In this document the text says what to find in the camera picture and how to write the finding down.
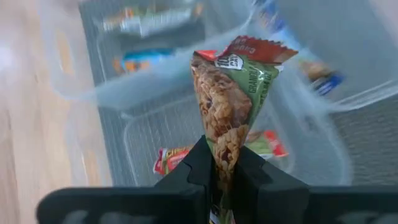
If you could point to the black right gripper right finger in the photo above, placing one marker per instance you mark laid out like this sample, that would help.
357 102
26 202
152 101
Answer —
273 199

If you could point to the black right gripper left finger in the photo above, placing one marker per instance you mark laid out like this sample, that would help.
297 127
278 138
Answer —
174 199

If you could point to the clear plastic bin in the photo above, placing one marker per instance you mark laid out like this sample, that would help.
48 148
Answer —
357 46
186 84
161 130

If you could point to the green granola bar red end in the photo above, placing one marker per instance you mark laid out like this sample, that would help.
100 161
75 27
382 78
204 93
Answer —
224 102

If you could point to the green granola bar orange end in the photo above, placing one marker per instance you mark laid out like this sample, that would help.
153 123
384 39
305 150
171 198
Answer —
149 23

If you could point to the blue orange granola bar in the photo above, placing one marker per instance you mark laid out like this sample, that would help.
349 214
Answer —
143 59

